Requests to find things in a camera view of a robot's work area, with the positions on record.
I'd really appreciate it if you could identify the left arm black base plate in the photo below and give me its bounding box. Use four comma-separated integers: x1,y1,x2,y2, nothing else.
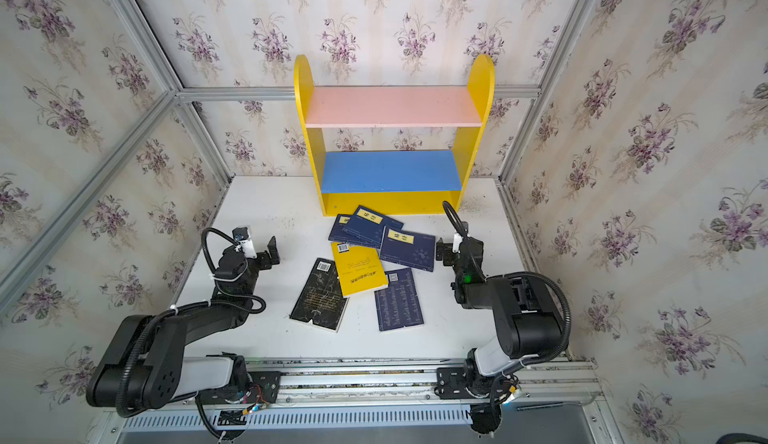
228,371,282,406

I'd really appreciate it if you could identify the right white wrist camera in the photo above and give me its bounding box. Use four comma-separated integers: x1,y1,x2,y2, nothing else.
452,233,464,254

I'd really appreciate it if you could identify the aluminium mounting rail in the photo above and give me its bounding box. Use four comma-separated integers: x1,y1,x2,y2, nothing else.
203,357,603,409

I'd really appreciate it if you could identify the yellow paperback book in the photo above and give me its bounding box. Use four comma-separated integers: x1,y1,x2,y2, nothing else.
331,242,389,298

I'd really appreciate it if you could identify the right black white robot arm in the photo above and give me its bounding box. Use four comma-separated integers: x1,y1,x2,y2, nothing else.
435,236,571,401

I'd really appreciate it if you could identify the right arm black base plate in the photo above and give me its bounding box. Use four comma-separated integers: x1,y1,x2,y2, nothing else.
434,366,483,400

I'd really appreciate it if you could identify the navy book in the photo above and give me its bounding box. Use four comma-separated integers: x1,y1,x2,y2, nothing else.
328,214,368,247
343,206,404,249
379,227,437,272

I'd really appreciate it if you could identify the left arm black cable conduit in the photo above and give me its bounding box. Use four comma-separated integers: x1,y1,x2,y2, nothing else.
200,227,268,316

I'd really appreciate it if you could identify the dark blue text-covered book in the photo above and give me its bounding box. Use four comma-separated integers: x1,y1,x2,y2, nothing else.
374,268,425,332

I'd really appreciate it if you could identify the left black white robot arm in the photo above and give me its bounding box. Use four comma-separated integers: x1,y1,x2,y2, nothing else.
85,228,280,418

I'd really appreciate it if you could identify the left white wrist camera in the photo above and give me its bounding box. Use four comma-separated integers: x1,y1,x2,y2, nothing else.
232,226,256,259

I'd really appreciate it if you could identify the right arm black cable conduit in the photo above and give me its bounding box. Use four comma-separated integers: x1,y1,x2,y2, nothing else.
442,200,573,366

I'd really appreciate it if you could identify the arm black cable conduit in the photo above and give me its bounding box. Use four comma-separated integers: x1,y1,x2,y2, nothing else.
442,200,573,366
200,227,268,316

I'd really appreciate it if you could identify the white ventilation grille strip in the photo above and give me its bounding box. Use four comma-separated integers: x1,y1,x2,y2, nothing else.
123,404,471,433

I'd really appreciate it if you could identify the black paperback book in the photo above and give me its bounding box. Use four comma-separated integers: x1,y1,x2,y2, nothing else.
289,258,348,332

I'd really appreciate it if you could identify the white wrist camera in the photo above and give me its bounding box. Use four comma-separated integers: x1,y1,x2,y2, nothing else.
232,226,256,259
452,233,464,254

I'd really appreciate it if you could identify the yellow pink blue bookshelf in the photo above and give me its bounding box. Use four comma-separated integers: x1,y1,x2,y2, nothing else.
294,55,496,217

